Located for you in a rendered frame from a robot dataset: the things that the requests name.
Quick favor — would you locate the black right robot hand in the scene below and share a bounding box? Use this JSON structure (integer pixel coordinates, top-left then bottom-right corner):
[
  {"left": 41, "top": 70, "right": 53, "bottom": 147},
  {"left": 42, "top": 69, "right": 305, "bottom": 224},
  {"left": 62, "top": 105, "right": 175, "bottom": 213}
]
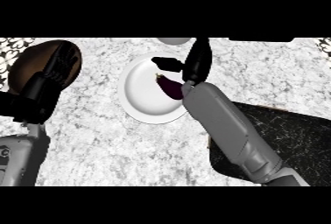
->
[{"left": 149, "top": 38, "right": 212, "bottom": 87}]

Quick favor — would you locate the dark purple eggplant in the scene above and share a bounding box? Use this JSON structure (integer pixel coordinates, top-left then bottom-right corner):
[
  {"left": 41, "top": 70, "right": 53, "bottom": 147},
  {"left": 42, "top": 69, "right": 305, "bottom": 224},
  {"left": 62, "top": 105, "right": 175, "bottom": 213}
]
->
[{"left": 155, "top": 73, "right": 186, "bottom": 101}]

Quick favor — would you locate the white round plate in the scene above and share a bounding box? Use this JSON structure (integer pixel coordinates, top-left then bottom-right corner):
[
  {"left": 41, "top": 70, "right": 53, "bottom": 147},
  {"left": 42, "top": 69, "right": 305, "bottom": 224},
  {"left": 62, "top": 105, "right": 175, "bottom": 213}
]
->
[{"left": 116, "top": 52, "right": 192, "bottom": 125}]

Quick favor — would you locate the black speckled tray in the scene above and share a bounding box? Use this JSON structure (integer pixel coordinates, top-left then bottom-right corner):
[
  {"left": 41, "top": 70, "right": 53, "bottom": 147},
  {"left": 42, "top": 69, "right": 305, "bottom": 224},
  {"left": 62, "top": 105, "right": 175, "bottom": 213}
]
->
[{"left": 206, "top": 101, "right": 331, "bottom": 187}]

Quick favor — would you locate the grey round object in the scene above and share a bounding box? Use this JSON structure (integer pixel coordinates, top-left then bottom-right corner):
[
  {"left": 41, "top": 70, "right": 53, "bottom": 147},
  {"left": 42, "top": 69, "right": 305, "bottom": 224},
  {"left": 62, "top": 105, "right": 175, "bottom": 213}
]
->
[{"left": 155, "top": 38, "right": 193, "bottom": 46}]

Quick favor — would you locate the black flat appliance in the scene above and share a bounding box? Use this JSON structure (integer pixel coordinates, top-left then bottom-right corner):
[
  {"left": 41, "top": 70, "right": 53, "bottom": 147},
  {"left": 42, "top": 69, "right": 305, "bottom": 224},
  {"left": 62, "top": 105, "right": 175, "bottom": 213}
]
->
[{"left": 227, "top": 38, "right": 295, "bottom": 43}]

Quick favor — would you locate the black white patterned object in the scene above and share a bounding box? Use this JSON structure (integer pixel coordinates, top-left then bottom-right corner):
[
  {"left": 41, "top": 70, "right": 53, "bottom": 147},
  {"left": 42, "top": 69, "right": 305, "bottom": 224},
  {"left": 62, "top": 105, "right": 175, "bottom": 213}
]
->
[
  {"left": 313, "top": 38, "right": 331, "bottom": 58},
  {"left": 0, "top": 38, "right": 36, "bottom": 90}
]

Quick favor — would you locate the brown round wooden board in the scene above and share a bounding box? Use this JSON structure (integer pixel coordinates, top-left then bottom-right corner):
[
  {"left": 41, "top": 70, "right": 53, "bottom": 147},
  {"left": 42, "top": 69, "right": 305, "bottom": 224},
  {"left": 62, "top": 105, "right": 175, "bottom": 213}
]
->
[{"left": 5, "top": 39, "right": 82, "bottom": 96}]

